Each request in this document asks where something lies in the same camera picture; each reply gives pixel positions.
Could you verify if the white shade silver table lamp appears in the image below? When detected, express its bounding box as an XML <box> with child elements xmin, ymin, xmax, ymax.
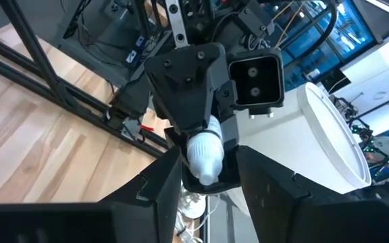
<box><xmin>238</xmin><ymin>82</ymin><xmax>373</xmax><ymax>196</ymax></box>

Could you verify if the crumpled clear wrapper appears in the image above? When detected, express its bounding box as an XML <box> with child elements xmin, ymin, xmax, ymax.
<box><xmin>176</xmin><ymin>187</ymin><xmax>222</xmax><ymax>243</ymax></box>

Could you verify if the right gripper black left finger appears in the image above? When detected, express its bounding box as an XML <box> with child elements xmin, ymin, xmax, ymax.
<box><xmin>0</xmin><ymin>145</ymin><xmax>183</xmax><ymax>243</ymax></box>

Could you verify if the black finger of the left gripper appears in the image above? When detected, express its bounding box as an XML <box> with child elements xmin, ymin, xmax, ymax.
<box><xmin>165</xmin><ymin>126</ymin><xmax>242</xmax><ymax>196</ymax></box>
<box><xmin>143</xmin><ymin>43</ymin><xmax>230</xmax><ymax>136</ymax></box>

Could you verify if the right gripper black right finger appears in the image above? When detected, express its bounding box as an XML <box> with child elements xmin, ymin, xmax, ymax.
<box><xmin>236</xmin><ymin>144</ymin><xmax>389</xmax><ymax>243</ymax></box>

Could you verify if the black aluminium extrusion frame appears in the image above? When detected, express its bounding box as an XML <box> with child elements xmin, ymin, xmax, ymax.
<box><xmin>0</xmin><ymin>0</ymin><xmax>170</xmax><ymax>159</ymax></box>

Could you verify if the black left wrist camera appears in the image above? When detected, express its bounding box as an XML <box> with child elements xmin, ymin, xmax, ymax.
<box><xmin>228</xmin><ymin>48</ymin><xmax>286</xmax><ymax>119</ymax></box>

